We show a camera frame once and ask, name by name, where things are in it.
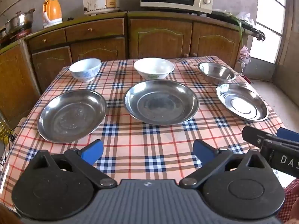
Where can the red induction cooker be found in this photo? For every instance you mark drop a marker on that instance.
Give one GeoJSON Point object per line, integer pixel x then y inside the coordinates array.
{"type": "Point", "coordinates": [21, 34]}

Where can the pink hanging cloth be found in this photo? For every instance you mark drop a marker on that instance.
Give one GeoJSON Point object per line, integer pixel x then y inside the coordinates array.
{"type": "Point", "coordinates": [244, 56]}

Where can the cardboard box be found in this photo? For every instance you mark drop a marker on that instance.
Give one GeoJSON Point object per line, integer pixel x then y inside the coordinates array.
{"type": "Point", "coordinates": [21, 122]}

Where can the dull steel plate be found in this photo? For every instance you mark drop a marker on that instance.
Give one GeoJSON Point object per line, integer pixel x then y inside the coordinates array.
{"type": "Point", "coordinates": [70, 116]}

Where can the white bowl green print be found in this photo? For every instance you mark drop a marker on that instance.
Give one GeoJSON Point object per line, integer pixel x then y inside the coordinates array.
{"type": "Point", "coordinates": [151, 66]}

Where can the white plastic bag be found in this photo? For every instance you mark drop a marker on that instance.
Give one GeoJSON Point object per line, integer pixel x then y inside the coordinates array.
{"type": "Point", "coordinates": [245, 17]}

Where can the glass pane window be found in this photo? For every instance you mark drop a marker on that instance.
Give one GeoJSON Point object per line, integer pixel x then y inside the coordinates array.
{"type": "Point", "coordinates": [268, 16]}

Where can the wooden kitchen cabinet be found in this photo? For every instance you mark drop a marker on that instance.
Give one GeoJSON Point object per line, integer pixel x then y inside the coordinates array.
{"type": "Point", "coordinates": [158, 37]}

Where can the orange electric kettle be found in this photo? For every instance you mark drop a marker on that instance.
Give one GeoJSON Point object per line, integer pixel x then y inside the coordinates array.
{"type": "Point", "coordinates": [52, 11]}

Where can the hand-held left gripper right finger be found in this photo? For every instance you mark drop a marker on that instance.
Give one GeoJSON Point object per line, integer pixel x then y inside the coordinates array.
{"type": "Point", "coordinates": [205, 150]}

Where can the small shiny steel plate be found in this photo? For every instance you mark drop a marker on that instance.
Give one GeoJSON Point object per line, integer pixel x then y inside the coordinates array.
{"type": "Point", "coordinates": [240, 102]}

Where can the large steel plate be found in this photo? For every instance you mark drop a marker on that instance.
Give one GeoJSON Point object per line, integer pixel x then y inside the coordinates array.
{"type": "Point", "coordinates": [161, 102]}

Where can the green onion stalk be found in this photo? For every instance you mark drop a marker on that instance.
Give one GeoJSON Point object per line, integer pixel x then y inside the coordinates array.
{"type": "Point", "coordinates": [240, 30]}

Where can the red checkered clothing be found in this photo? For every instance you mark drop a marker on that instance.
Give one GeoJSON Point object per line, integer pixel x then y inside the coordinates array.
{"type": "Point", "coordinates": [290, 198]}

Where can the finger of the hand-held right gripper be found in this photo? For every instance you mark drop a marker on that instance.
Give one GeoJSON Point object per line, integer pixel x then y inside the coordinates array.
{"type": "Point", "coordinates": [289, 134]}
{"type": "Point", "coordinates": [254, 134]}

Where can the yellow oil bottle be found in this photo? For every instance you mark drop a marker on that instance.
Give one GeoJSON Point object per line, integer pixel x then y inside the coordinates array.
{"type": "Point", "coordinates": [3, 128]}

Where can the black gas stove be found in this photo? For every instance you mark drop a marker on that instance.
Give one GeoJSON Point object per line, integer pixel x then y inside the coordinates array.
{"type": "Point", "coordinates": [257, 32]}

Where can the steel cooking pot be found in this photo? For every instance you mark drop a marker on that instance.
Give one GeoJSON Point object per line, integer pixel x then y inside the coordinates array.
{"type": "Point", "coordinates": [18, 21]}

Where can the plaid tablecloth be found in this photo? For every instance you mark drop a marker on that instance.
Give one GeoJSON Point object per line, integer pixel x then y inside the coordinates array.
{"type": "Point", "coordinates": [140, 140]}

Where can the small steel bowl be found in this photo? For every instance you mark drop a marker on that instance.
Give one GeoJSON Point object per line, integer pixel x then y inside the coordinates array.
{"type": "Point", "coordinates": [217, 73]}

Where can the white bowl blue floral print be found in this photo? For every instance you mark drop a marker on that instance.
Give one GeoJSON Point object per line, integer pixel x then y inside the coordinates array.
{"type": "Point", "coordinates": [81, 73]}

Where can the red bag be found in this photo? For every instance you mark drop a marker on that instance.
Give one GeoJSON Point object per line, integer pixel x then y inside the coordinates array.
{"type": "Point", "coordinates": [246, 79]}

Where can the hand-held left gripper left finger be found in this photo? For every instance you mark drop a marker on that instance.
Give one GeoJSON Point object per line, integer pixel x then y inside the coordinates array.
{"type": "Point", "coordinates": [93, 150]}

